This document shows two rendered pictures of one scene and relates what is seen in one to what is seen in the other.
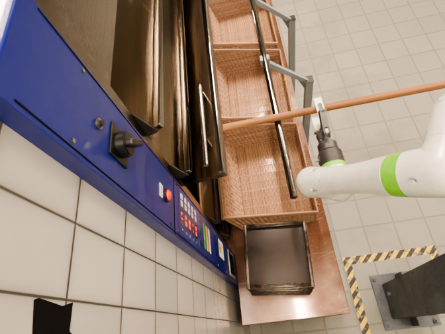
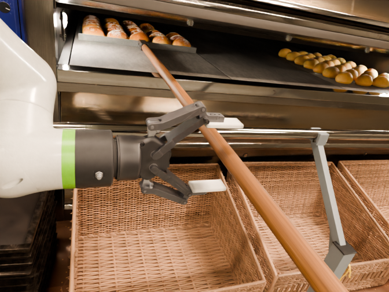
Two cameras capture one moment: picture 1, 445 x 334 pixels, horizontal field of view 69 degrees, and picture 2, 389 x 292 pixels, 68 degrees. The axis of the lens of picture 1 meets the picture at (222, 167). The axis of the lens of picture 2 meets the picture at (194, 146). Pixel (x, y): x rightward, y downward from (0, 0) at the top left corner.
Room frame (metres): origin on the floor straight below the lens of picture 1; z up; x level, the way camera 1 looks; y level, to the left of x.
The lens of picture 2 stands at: (0.35, -0.79, 1.45)
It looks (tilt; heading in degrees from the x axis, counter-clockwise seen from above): 28 degrees down; 52
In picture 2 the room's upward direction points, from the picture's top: 11 degrees clockwise
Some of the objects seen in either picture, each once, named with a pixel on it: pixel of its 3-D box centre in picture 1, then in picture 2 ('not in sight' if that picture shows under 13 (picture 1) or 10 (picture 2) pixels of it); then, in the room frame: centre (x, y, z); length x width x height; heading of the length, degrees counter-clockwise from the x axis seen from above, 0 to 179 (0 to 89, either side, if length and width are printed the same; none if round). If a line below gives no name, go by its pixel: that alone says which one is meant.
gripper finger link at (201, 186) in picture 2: (316, 124); (207, 185); (0.67, -0.45, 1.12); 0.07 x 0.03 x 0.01; 165
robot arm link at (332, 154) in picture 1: (330, 158); (95, 156); (0.47, -0.39, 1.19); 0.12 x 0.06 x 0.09; 75
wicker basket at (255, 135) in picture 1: (263, 171); (161, 236); (0.75, -0.20, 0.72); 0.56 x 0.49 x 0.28; 164
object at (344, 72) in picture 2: not in sight; (337, 66); (2.06, 0.18, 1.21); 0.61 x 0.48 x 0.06; 75
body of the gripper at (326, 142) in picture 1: (326, 142); (142, 157); (0.54, -0.41, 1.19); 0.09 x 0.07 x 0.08; 165
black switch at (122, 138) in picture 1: (122, 136); not in sight; (0.36, 0.13, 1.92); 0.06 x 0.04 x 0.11; 165
